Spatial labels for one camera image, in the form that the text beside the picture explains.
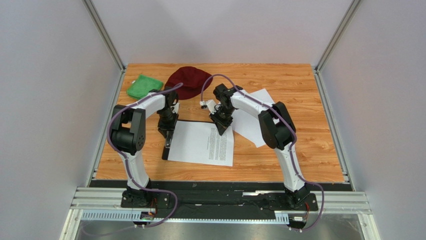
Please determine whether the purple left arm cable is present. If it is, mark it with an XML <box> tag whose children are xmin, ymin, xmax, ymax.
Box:
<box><xmin>79</xmin><ymin>82</ymin><xmax>185</xmax><ymax>234</ymax></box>

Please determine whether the white paper sheet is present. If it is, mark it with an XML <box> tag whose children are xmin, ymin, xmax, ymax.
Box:
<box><xmin>231</xmin><ymin>88</ymin><xmax>274</xmax><ymax>148</ymax></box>

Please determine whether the dark red cap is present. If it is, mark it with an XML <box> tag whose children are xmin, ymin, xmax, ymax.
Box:
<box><xmin>164</xmin><ymin>66</ymin><xmax>212</xmax><ymax>100</ymax></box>

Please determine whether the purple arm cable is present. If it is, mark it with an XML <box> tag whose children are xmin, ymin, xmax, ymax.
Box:
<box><xmin>199</xmin><ymin>73</ymin><xmax>325</xmax><ymax>233</ymax></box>
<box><xmin>79</xmin><ymin>82</ymin><xmax>185</xmax><ymax>234</ymax></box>

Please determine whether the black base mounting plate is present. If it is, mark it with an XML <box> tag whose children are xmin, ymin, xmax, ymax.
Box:
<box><xmin>89</xmin><ymin>180</ymin><xmax>352</xmax><ymax>220</ymax></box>

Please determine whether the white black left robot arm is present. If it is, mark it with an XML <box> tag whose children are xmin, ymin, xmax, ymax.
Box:
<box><xmin>107</xmin><ymin>89</ymin><xmax>179</xmax><ymax>208</ymax></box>

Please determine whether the green folded cloth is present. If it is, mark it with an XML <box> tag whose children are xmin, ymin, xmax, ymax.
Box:
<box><xmin>126</xmin><ymin>74</ymin><xmax>163</xmax><ymax>100</ymax></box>

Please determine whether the aluminium frame rail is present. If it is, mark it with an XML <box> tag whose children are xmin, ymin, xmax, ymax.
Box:
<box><xmin>60</xmin><ymin>180</ymin><xmax>380</xmax><ymax>240</ymax></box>

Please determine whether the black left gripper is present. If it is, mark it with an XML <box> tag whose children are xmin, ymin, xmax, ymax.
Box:
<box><xmin>157</xmin><ymin>108</ymin><xmax>179</xmax><ymax>138</ymax></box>

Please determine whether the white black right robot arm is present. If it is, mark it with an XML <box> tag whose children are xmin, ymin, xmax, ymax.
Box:
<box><xmin>200</xmin><ymin>84</ymin><xmax>310</xmax><ymax>209</ymax></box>

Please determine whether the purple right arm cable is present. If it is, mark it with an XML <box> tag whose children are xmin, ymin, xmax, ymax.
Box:
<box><xmin>199</xmin><ymin>73</ymin><xmax>325</xmax><ymax>233</ymax></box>

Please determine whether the printed text paper sheet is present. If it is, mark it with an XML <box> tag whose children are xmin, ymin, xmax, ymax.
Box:
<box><xmin>161</xmin><ymin>120</ymin><xmax>234</xmax><ymax>167</ymax></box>

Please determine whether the black clipboard folder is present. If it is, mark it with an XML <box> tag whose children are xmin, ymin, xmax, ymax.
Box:
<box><xmin>161</xmin><ymin>120</ymin><xmax>216</xmax><ymax>163</ymax></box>

